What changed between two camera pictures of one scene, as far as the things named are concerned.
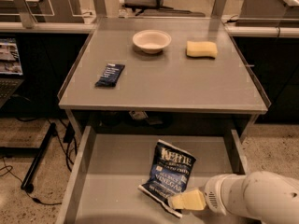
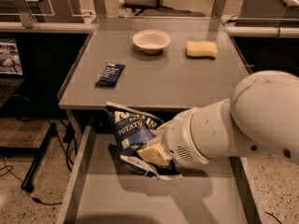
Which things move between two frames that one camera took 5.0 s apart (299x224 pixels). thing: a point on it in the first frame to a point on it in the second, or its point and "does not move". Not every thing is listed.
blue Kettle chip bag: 170,174 to 133,129
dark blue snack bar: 110,76 does not move
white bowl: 151,41 does not move
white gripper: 214,192 to 179,136
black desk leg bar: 27,184 does not move
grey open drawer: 115,161 does not move
